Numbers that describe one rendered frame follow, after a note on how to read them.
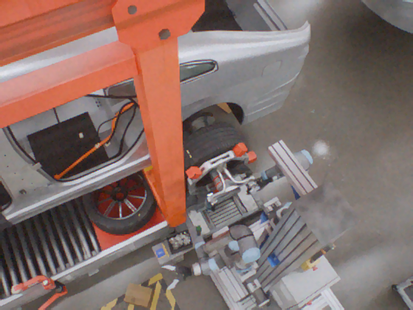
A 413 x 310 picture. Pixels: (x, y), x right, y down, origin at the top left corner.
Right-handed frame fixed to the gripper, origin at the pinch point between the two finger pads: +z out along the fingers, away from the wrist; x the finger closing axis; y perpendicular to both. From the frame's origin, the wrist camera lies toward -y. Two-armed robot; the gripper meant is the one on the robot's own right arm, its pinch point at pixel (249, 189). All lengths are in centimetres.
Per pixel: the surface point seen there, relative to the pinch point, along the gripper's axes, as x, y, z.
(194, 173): -21, 29, 40
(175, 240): 5, -26, 72
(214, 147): -32, 35, 17
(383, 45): -117, -83, -283
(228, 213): -9, -77, 8
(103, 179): -59, 5, 104
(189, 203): -25, -43, 44
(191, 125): -70, 11, 19
